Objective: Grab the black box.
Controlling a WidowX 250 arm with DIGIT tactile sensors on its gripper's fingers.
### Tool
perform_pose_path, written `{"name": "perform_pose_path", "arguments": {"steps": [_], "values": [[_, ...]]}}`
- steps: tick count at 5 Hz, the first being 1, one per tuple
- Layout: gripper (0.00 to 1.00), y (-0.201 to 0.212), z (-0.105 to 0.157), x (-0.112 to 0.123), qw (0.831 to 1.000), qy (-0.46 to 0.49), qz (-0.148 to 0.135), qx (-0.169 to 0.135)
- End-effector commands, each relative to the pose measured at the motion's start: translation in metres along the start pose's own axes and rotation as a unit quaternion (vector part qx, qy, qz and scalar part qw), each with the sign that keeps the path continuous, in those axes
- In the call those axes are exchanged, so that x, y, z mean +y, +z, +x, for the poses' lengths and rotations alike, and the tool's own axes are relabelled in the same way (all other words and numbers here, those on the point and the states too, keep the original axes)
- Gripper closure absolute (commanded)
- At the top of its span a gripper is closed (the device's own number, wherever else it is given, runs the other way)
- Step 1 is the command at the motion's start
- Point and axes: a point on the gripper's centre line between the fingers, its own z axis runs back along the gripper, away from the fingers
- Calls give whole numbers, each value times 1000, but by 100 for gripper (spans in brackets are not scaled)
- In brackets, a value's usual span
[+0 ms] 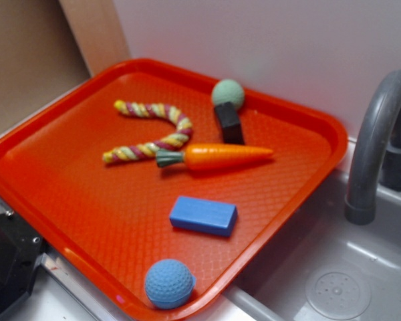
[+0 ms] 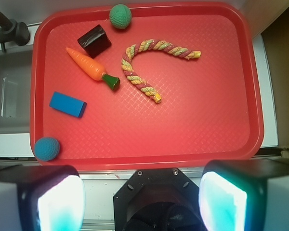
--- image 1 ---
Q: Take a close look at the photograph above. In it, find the round sink drain cover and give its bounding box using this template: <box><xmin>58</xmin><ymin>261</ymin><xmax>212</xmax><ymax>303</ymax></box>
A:
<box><xmin>305</xmin><ymin>265</ymin><xmax>371</xmax><ymax>320</ymax></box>

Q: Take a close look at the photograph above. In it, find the green dimpled ball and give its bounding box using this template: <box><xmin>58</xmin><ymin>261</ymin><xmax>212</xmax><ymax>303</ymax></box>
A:
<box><xmin>211</xmin><ymin>79</ymin><xmax>245</xmax><ymax>110</ymax></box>

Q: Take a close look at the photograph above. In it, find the orange plastic tray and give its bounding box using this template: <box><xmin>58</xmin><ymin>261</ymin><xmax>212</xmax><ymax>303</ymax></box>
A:
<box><xmin>0</xmin><ymin>60</ymin><xmax>348</xmax><ymax>320</ymax></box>

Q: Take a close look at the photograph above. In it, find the cardboard panel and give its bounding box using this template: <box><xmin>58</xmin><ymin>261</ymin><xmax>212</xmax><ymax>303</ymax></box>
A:
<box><xmin>59</xmin><ymin>0</ymin><xmax>131</xmax><ymax>76</ymax></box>

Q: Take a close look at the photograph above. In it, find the blue rectangular block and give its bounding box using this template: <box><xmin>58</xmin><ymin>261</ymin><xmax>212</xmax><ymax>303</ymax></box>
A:
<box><xmin>169</xmin><ymin>196</ymin><xmax>238</xmax><ymax>237</ymax></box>

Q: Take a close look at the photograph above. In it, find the blue dimpled ball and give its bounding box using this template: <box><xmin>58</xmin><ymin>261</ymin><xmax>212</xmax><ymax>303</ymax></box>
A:
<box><xmin>144</xmin><ymin>259</ymin><xmax>196</xmax><ymax>310</ymax></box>

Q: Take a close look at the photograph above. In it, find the grey toy sink basin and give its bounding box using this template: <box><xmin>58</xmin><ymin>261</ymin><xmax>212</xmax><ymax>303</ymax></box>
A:
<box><xmin>225</xmin><ymin>171</ymin><xmax>401</xmax><ymax>320</ymax></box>

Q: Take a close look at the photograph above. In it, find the multicolour twisted rope toy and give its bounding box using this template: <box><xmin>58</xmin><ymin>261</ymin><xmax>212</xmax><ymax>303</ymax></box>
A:
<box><xmin>102</xmin><ymin>100</ymin><xmax>193</xmax><ymax>165</ymax></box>

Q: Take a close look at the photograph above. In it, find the orange toy carrot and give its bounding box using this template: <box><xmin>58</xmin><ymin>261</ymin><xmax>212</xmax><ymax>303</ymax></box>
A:
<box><xmin>156</xmin><ymin>143</ymin><xmax>273</xmax><ymax>171</ymax></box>

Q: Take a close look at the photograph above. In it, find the grey curved faucet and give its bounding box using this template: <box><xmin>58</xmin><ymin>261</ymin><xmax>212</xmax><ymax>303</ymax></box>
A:
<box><xmin>345</xmin><ymin>70</ymin><xmax>401</xmax><ymax>225</ymax></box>

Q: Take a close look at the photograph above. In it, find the black box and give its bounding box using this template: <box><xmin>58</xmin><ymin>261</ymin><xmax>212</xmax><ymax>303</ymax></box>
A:
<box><xmin>214</xmin><ymin>102</ymin><xmax>245</xmax><ymax>145</ymax></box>

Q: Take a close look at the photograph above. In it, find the black metal base block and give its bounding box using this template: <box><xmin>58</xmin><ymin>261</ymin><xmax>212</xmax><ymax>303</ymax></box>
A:
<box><xmin>0</xmin><ymin>213</ymin><xmax>45</xmax><ymax>320</ymax></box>

